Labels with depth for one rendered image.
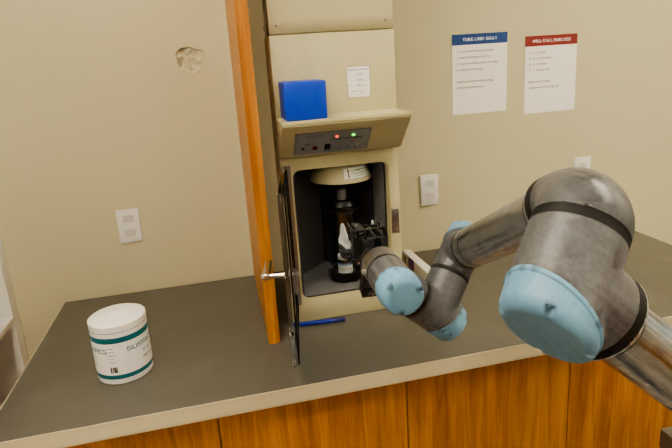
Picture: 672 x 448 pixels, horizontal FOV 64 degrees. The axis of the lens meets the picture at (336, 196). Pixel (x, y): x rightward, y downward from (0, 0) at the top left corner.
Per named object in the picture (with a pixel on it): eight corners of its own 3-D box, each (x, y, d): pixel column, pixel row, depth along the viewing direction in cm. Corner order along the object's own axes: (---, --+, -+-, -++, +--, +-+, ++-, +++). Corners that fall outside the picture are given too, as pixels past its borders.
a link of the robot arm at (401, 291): (409, 328, 93) (373, 304, 91) (390, 300, 104) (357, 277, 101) (438, 293, 93) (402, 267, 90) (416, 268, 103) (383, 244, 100)
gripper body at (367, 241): (378, 217, 117) (396, 236, 105) (380, 254, 119) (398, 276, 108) (344, 222, 115) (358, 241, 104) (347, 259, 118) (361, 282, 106)
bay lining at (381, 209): (290, 265, 173) (280, 156, 164) (368, 254, 178) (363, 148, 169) (302, 296, 150) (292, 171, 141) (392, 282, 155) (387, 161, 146)
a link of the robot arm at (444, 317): (482, 292, 101) (442, 261, 98) (460, 347, 97) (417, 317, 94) (455, 291, 108) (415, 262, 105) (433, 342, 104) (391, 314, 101)
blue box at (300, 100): (280, 118, 136) (277, 81, 134) (319, 114, 138) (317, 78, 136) (286, 122, 127) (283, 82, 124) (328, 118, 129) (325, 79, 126)
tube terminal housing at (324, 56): (282, 288, 174) (258, 40, 155) (378, 274, 181) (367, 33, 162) (293, 323, 151) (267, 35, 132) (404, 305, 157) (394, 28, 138)
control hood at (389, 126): (278, 157, 139) (275, 118, 137) (398, 145, 146) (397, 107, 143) (284, 165, 128) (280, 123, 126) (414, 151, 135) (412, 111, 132)
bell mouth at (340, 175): (304, 175, 161) (303, 156, 160) (362, 168, 165) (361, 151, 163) (316, 187, 144) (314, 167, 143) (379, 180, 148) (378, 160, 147)
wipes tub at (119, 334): (103, 360, 138) (92, 306, 134) (156, 351, 141) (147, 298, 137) (92, 389, 126) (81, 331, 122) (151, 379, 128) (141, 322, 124)
